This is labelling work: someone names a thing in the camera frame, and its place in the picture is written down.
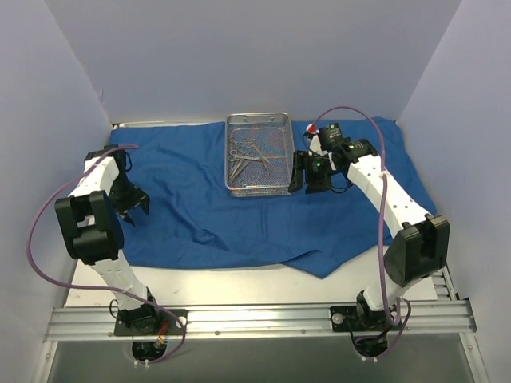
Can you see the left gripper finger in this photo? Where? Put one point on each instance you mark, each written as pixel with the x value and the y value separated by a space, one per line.
pixel 142 200
pixel 127 218

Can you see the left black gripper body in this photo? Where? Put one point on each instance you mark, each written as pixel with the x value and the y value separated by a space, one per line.
pixel 130 199

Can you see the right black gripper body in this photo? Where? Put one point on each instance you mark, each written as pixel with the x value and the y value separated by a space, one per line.
pixel 308 172

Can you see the blue surgical drape cloth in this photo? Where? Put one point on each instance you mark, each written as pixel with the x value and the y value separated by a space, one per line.
pixel 195 223

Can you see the wire mesh instrument tray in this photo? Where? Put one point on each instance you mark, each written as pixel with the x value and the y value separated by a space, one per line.
pixel 273 132

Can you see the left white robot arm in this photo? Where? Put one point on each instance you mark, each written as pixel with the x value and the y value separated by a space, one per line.
pixel 89 219

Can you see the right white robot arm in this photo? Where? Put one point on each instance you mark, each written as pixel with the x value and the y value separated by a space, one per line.
pixel 420 240

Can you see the steel surgical scissors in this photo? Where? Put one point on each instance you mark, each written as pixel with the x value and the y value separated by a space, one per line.
pixel 242 150

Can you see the steel forceps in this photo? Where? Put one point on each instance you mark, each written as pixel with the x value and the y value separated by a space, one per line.
pixel 238 168

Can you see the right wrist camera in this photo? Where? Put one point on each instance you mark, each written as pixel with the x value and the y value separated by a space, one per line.
pixel 325 139

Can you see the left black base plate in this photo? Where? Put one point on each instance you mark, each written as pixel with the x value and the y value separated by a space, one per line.
pixel 142 322

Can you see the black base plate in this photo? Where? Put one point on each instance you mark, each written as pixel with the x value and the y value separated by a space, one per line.
pixel 142 322
pixel 359 319

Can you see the front aluminium rail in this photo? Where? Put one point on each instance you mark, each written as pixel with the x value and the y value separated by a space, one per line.
pixel 76 324

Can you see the aluminium rail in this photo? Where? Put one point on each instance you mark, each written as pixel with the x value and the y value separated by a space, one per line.
pixel 76 324
pixel 443 285

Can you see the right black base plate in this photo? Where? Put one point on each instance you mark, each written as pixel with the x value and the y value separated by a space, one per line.
pixel 359 319

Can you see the right aluminium rail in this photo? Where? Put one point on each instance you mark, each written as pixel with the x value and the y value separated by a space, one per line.
pixel 443 285

